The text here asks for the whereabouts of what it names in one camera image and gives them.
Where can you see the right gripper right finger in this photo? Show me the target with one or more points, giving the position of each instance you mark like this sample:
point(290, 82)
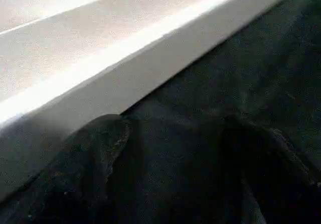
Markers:
point(273, 178)

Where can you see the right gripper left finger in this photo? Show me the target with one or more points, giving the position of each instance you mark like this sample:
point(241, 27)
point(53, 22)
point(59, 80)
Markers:
point(75, 178)

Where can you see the white plastic table top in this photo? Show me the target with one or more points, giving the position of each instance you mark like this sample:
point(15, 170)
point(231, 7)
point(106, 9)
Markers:
point(100, 58)

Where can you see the black mat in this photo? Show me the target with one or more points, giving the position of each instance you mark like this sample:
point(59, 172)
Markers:
point(238, 83)

